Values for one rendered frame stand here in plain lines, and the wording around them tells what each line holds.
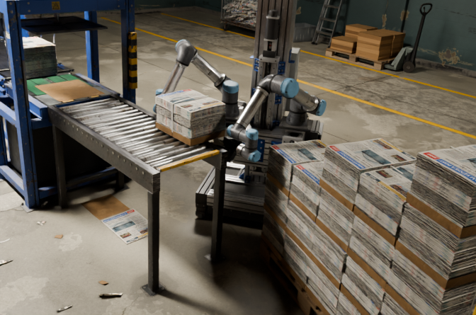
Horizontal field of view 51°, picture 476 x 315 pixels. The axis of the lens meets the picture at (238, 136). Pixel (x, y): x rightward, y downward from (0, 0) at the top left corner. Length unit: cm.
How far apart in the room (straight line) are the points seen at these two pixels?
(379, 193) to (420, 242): 28
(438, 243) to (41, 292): 225
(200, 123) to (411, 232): 147
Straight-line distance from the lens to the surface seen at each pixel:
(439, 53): 969
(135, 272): 334
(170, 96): 325
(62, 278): 336
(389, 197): 224
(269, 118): 362
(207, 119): 309
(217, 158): 306
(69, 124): 354
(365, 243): 245
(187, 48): 344
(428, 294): 221
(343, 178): 250
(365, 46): 914
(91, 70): 463
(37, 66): 455
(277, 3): 353
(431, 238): 210
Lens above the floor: 204
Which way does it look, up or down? 22 degrees down
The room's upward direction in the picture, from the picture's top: 4 degrees clockwise
